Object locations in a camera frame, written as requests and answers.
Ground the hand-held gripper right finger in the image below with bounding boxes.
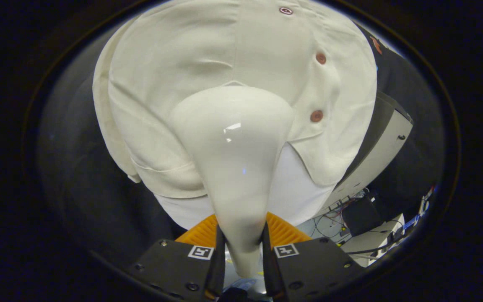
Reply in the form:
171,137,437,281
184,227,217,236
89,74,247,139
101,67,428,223
262,212,366,300

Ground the grey beige cabinet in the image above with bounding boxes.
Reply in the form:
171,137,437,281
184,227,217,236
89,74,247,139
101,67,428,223
315,90,414,216

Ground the black box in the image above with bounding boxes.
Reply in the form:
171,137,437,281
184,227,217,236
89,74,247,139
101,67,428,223
342,195,383,237

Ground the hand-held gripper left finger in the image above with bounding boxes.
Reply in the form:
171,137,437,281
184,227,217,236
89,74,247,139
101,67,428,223
126,214,227,302

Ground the white garment steamer head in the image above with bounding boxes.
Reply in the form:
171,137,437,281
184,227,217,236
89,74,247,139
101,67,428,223
169,86,294,278

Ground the white box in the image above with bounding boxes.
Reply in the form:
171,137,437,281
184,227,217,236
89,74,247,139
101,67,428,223
342,214,405,267

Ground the bundle of floor cables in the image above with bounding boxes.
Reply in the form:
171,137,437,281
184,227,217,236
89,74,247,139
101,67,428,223
312,189,370,246

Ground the cream button shirt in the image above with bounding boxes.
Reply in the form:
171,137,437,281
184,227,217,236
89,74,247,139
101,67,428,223
93,0,378,200

